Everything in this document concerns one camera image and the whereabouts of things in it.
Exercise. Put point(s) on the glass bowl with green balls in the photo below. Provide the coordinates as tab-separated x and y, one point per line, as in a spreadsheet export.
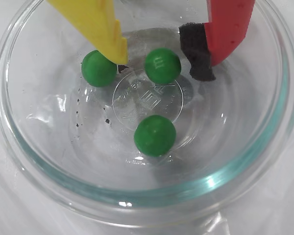
63	171

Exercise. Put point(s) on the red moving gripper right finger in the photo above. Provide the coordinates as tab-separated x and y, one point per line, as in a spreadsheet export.
225	29

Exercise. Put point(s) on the green ball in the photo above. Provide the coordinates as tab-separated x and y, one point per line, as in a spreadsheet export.
98	71
154	135
162	65

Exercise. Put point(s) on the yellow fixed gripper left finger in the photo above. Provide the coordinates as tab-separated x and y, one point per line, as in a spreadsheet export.
98	24

